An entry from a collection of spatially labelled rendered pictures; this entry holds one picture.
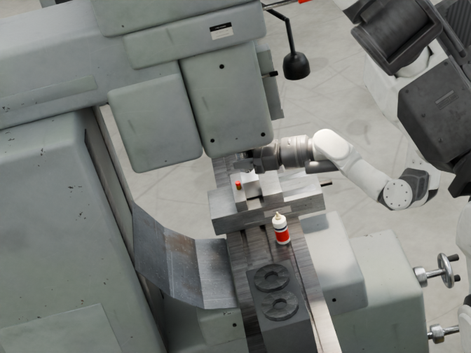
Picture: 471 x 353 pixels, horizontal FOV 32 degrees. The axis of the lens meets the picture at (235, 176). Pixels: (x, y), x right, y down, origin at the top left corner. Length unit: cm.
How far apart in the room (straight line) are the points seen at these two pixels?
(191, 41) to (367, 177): 58
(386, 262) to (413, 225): 122
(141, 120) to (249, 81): 28
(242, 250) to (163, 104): 63
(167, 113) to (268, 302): 52
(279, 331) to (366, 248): 78
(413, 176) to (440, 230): 174
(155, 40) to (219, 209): 75
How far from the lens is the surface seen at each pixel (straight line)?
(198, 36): 192
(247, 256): 243
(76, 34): 193
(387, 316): 253
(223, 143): 209
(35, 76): 197
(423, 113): 172
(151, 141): 205
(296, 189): 250
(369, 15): 165
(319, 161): 218
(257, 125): 208
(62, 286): 219
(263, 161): 219
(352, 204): 396
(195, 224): 407
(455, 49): 176
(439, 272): 268
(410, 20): 164
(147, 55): 193
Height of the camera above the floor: 250
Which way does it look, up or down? 36 degrees down
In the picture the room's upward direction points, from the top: 15 degrees counter-clockwise
